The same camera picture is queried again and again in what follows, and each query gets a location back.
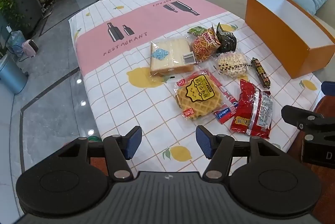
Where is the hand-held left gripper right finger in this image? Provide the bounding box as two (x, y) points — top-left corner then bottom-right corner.
(196, 125), (282, 180)

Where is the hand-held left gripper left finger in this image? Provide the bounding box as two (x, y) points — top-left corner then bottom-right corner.
(58, 126), (143, 179)

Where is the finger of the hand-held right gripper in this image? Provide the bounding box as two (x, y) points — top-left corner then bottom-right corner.
(321, 81), (335, 105)
(281, 105), (335, 142)

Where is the orange cardboard box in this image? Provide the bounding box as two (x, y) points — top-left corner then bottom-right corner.
(245, 0), (335, 79)

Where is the sliced bread packet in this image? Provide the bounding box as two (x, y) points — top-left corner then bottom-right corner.
(149, 36), (195, 77)

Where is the red and blue striped packet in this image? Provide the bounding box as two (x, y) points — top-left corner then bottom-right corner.
(213, 83), (240, 124)

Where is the waffle packet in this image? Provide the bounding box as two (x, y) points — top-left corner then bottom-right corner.
(174, 70), (231, 121)

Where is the red snack packet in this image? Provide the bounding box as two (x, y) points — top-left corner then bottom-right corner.
(230, 79), (273, 139)

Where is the dark sausage stick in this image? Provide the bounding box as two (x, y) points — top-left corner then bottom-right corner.
(251, 57), (271, 88)

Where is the white puffs clear packet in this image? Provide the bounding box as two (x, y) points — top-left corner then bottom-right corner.
(213, 51), (253, 81)

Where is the orange snack sticks packet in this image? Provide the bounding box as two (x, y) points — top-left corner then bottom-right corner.
(190, 28), (222, 64)

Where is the black snack packet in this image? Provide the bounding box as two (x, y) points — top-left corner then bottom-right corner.
(215, 23), (237, 53)

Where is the green snack packet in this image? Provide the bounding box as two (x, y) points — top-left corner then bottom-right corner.
(187, 26), (207, 36)

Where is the pink and white printed tablecloth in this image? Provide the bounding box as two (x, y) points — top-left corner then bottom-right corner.
(68, 0), (325, 172)

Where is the blue-grey trash can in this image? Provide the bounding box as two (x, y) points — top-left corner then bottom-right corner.
(0, 54), (29, 95)

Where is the pink small heater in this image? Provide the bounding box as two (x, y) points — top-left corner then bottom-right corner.
(22, 40), (39, 58)

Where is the clear plastic bag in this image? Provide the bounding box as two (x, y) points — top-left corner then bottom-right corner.
(6, 30), (27, 57)

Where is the dark cabinet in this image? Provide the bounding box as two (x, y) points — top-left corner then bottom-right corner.
(13, 0), (44, 34)

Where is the green potted plant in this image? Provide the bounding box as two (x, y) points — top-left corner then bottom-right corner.
(0, 0), (32, 31)

